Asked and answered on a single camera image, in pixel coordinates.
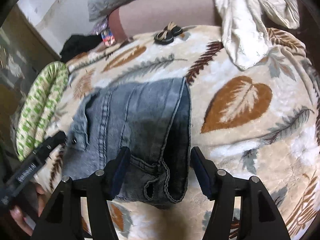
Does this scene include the grey-blue denim pants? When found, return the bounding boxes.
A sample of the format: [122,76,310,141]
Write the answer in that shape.
[62,77,191,209]

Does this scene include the person's left hand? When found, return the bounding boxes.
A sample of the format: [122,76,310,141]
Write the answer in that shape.
[10,182,47,236]

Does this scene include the green patterned folded blanket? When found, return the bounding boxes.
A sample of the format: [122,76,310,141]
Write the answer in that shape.
[16,61,69,161]

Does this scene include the leaf-patterned cream blanket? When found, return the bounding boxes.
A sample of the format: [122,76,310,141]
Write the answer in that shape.
[46,25,319,239]

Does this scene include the brown wooden cabinet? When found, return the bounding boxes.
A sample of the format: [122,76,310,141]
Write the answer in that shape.
[1,5,59,141]

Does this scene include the black cloth item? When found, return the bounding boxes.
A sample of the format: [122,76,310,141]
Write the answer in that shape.
[60,35,103,63]

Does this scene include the colourful small packet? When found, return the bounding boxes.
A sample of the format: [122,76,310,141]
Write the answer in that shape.
[92,17,116,47]

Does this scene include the black beige hair bow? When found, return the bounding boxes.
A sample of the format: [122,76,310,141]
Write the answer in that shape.
[154,22,183,45]

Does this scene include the pink headboard cushion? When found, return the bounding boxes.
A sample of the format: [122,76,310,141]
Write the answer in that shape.
[108,0,221,41]

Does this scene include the cream crumpled cloth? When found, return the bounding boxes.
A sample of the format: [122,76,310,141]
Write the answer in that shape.
[214,0,300,70]

